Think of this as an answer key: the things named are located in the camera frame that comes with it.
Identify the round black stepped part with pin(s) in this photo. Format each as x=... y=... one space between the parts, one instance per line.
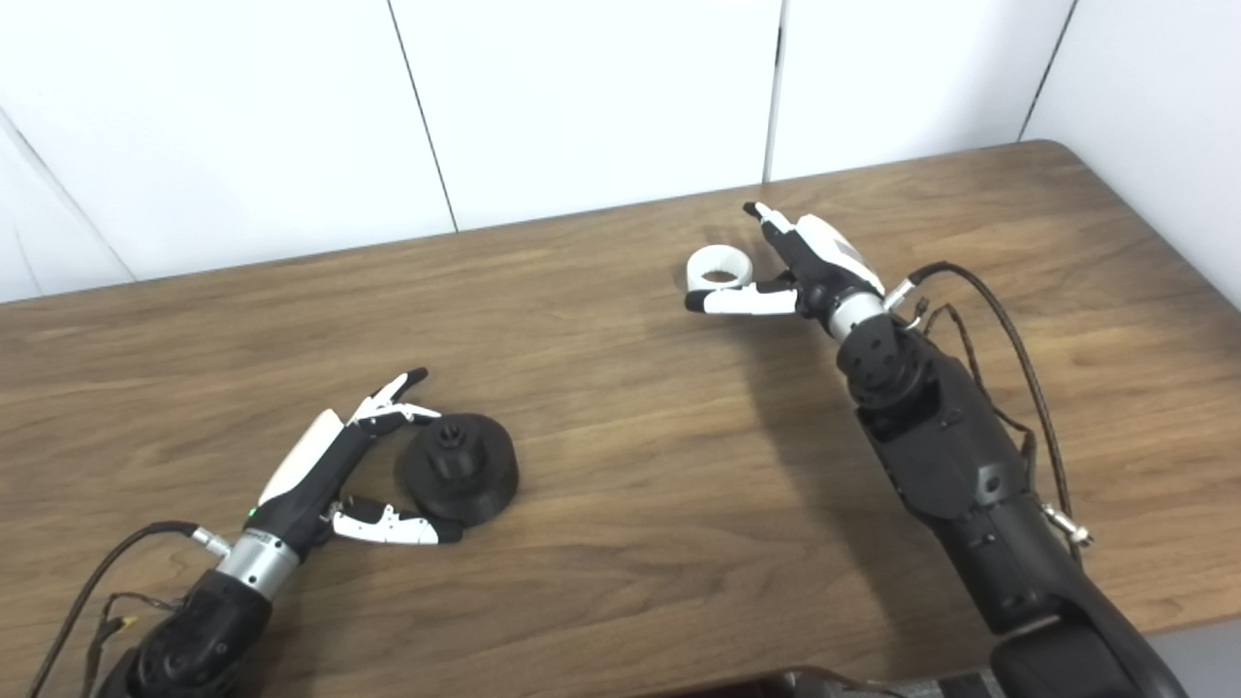
x=475 y=485

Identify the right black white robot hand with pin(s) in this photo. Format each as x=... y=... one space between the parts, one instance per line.
x=824 y=262

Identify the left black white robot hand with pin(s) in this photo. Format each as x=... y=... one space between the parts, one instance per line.
x=310 y=475

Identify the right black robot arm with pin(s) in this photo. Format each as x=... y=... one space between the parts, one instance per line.
x=950 y=456

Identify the dark robot torso edge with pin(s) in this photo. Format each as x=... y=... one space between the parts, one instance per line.
x=834 y=688

